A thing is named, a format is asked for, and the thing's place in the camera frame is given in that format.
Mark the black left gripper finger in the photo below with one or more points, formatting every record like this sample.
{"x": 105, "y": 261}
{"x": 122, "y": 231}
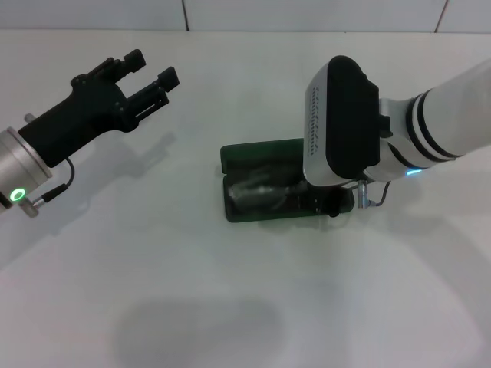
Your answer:
{"x": 169, "y": 78}
{"x": 134, "y": 60}

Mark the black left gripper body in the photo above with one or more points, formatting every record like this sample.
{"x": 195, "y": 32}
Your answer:
{"x": 76, "y": 119}

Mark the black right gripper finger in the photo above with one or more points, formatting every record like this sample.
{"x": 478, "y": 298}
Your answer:
{"x": 305, "y": 193}

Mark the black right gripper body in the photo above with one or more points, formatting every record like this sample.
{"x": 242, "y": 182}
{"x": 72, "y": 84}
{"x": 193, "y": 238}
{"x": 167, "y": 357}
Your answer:
{"x": 331, "y": 201}

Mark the clear white glasses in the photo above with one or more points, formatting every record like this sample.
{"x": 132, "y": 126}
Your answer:
{"x": 257, "y": 191}

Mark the green glasses case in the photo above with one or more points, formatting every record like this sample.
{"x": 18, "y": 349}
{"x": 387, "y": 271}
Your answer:
{"x": 253, "y": 153}

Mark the silver left flange stud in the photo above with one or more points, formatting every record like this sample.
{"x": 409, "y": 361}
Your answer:
{"x": 28, "y": 118}

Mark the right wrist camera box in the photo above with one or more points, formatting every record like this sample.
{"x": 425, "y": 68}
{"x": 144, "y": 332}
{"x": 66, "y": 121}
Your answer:
{"x": 345, "y": 122}

